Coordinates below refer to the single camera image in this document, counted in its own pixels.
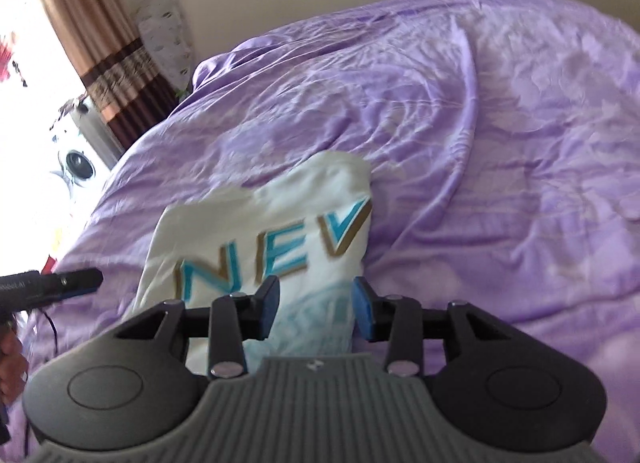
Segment purple floral bed cover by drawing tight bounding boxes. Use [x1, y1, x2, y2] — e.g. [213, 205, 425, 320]
[24, 0, 639, 462]

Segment hanging red clothes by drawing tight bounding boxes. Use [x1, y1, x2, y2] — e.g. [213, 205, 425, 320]
[0, 32, 28, 87]

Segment white long-sleeve shirt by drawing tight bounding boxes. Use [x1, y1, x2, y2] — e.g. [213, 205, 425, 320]
[126, 152, 372, 371]

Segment black cable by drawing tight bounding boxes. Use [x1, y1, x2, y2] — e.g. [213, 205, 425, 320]
[19, 307, 59, 463]

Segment person left hand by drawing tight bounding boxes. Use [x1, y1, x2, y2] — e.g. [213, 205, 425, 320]
[0, 329, 28, 405]

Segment white washing machine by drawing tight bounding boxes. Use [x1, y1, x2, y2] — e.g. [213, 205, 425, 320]
[51, 127, 110, 200]

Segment brown striped curtain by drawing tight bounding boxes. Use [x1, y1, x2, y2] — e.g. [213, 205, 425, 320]
[41, 0, 178, 149]

